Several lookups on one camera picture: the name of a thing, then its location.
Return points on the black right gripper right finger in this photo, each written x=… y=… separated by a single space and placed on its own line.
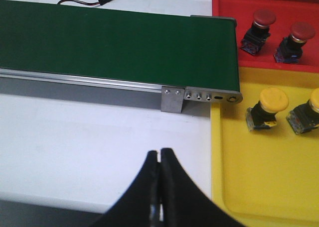
x=184 y=204

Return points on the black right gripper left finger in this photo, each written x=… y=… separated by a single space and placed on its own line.
x=139 y=206

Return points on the yellow mushroom push button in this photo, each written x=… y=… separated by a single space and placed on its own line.
x=263 y=114

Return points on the red mushroom push button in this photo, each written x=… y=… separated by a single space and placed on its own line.
x=290 y=49
x=257 y=35

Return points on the yellow plastic tray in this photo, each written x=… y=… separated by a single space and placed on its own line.
x=266 y=178

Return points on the green conveyor belt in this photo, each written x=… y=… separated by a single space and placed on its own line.
x=185 y=51

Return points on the red plastic tray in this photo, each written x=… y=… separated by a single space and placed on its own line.
x=287 y=12

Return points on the aluminium conveyor frame rail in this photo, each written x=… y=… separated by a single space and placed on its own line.
x=172 y=97

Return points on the black connector with cable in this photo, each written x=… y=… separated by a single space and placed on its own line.
x=98 y=2

